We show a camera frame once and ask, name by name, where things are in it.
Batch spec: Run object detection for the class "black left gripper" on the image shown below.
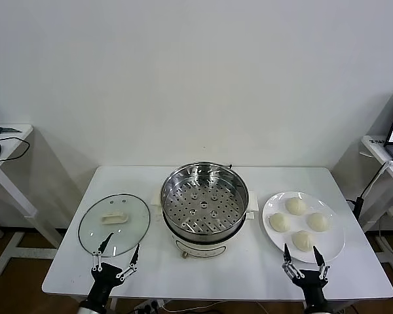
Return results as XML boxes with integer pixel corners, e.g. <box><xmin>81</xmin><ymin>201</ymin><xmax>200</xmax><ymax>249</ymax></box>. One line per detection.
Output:
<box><xmin>90</xmin><ymin>232</ymin><xmax>141</xmax><ymax>290</ymax></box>

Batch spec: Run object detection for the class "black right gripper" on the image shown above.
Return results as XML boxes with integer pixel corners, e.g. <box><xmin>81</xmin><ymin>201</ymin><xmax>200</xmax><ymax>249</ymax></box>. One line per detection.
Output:
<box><xmin>282</xmin><ymin>243</ymin><xmax>331</xmax><ymax>295</ymax></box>

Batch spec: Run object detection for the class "white steamed baozi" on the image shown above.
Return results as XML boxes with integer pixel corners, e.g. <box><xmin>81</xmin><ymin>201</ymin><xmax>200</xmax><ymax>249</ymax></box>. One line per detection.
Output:
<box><xmin>269</xmin><ymin>212</ymin><xmax>291</xmax><ymax>233</ymax></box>
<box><xmin>306</xmin><ymin>212</ymin><xmax>331</xmax><ymax>232</ymax></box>
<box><xmin>291</xmin><ymin>230</ymin><xmax>317</xmax><ymax>253</ymax></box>
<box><xmin>284</xmin><ymin>197</ymin><xmax>307</xmax><ymax>216</ymax></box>

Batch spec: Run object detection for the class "perforated steel steamer basket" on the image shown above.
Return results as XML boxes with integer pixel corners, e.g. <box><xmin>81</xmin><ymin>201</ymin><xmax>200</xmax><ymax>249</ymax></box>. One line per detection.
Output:
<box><xmin>159</xmin><ymin>161</ymin><xmax>250</xmax><ymax>237</ymax></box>

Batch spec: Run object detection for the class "white round plate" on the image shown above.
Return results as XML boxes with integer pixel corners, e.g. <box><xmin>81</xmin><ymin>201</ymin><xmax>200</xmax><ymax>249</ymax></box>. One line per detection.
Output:
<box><xmin>261</xmin><ymin>190</ymin><xmax>346</xmax><ymax>264</ymax></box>

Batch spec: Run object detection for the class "round glass lid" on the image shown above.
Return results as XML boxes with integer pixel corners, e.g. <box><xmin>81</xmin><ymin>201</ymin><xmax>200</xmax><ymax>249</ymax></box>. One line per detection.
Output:
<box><xmin>77</xmin><ymin>193</ymin><xmax>151</xmax><ymax>259</ymax></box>

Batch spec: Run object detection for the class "white power strip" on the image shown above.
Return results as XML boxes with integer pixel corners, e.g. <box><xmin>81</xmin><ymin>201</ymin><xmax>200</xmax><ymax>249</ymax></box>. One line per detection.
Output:
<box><xmin>130</xmin><ymin>299</ymin><xmax>166</xmax><ymax>314</ymax></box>

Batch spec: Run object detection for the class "white electric cooker base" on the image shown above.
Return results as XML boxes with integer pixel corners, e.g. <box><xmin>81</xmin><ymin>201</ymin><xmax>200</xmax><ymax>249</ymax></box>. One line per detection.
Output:
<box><xmin>149</xmin><ymin>188</ymin><xmax>260</xmax><ymax>262</ymax></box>

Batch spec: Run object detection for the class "white side desk with laptop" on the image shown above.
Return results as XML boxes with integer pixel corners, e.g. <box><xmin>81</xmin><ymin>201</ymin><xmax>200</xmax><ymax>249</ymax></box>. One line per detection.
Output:
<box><xmin>360</xmin><ymin>134</ymin><xmax>393</xmax><ymax>282</ymax></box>

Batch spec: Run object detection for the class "white side desk with mouse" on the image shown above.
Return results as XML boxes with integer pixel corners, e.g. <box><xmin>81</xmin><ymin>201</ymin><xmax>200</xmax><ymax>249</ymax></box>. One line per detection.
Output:
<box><xmin>0</xmin><ymin>123</ymin><xmax>65</xmax><ymax>277</ymax></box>

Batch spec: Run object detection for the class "black power cable with adapter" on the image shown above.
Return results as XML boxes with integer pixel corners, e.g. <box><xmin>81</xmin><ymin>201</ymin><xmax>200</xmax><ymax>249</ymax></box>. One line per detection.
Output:
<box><xmin>345</xmin><ymin>195</ymin><xmax>364</xmax><ymax>226</ymax></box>

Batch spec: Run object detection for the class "white laptop cable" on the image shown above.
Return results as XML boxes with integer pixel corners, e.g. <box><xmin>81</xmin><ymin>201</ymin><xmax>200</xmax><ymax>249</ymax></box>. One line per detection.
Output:
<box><xmin>360</xmin><ymin>159</ymin><xmax>393</xmax><ymax>200</ymax></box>

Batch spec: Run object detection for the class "black mouse cable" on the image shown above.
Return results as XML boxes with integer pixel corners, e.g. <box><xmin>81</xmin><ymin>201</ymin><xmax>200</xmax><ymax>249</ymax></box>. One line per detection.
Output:
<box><xmin>0</xmin><ymin>136</ymin><xmax>31</xmax><ymax>164</ymax></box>

